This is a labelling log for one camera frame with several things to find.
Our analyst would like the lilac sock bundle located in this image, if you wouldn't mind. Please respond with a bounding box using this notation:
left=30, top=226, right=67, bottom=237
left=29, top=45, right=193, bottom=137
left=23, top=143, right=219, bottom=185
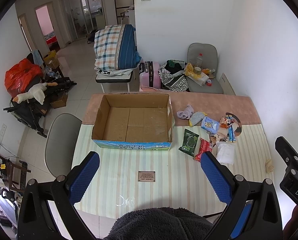
left=177, top=105, right=194, bottom=120

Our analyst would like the orange cartoon snack packet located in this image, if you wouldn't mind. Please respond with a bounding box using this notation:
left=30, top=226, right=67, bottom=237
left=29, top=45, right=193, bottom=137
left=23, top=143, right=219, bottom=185
left=219, top=116, right=235, bottom=129

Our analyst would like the small cardboard box on floor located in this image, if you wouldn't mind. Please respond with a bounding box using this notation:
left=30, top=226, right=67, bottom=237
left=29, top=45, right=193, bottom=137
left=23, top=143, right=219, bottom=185
left=50, top=92, right=68, bottom=109

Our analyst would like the open cardboard box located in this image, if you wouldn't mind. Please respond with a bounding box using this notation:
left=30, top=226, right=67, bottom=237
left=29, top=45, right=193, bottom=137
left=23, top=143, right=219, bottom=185
left=92, top=92, right=175, bottom=151

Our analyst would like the white goose plush toy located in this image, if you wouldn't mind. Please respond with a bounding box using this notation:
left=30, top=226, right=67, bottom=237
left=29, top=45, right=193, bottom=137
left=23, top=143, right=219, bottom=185
left=12, top=82, right=58, bottom=105

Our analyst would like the plaid folded quilt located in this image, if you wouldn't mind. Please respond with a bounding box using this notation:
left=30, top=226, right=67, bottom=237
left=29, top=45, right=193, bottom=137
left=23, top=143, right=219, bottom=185
left=94, top=24, right=141, bottom=72

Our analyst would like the striped pink cat table mat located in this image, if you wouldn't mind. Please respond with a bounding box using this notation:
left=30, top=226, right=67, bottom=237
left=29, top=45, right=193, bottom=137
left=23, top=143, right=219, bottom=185
left=72, top=91, right=275, bottom=219

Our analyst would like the black stroller frame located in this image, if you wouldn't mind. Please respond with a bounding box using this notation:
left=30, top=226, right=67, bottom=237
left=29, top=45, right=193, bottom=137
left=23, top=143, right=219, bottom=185
left=3, top=52, right=78, bottom=138

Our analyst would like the grey chair by wall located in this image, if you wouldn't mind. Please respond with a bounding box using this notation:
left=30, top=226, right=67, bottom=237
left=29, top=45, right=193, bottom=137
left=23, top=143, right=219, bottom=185
left=186, top=43, right=223, bottom=94

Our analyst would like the black white patterned bag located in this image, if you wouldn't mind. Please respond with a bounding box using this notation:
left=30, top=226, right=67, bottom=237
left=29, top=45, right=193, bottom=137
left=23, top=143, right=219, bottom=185
left=158, top=60, right=189, bottom=92

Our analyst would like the red snack packet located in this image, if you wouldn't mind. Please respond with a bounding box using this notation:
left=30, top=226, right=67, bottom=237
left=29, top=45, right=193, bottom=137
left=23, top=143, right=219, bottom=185
left=193, top=138, right=212, bottom=161

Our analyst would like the clear plastic bottle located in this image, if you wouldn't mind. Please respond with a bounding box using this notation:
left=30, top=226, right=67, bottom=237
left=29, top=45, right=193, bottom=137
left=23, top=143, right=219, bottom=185
left=195, top=53, right=204, bottom=68

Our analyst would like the dark fleece sleeve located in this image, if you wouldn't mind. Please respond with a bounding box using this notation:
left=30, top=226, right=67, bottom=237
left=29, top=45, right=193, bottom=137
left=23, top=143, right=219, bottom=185
left=105, top=207, right=213, bottom=239

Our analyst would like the green wet wipes pack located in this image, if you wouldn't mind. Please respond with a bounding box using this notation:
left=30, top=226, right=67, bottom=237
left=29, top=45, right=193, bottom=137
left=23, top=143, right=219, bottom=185
left=179, top=129, right=199, bottom=157

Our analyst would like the yellow grey scrub sponge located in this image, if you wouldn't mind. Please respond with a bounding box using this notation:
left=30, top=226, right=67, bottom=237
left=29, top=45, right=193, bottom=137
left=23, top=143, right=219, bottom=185
left=189, top=112, right=207, bottom=127

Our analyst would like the light blue tissue pack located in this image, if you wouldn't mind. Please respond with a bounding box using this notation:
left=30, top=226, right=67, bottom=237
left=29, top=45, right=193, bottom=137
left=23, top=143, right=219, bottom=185
left=201, top=116, right=219, bottom=134

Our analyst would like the grey chair near table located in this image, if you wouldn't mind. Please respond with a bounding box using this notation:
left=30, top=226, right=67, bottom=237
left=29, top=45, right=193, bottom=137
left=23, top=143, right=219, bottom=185
left=44, top=113, right=82, bottom=177

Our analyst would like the white cotton pad bag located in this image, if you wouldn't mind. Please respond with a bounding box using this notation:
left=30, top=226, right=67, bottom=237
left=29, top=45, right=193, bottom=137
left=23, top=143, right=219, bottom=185
left=216, top=141, right=236, bottom=165

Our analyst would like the yellow snack bag on chair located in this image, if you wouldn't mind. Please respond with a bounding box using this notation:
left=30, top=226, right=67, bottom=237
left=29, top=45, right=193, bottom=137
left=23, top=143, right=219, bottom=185
left=184, top=63, right=208, bottom=86

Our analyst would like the orange plastic bag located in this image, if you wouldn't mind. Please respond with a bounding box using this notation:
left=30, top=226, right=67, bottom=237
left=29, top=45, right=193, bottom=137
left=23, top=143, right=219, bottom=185
left=4, top=58, right=43, bottom=98

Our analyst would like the pink suitcase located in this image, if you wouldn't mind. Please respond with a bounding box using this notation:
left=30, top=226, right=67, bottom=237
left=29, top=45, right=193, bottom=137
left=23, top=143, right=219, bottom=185
left=139, top=61, right=161, bottom=89

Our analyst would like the blue long snack packet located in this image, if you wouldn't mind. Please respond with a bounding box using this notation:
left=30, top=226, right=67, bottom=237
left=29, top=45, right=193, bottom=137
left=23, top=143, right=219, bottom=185
left=226, top=115, right=236, bottom=143

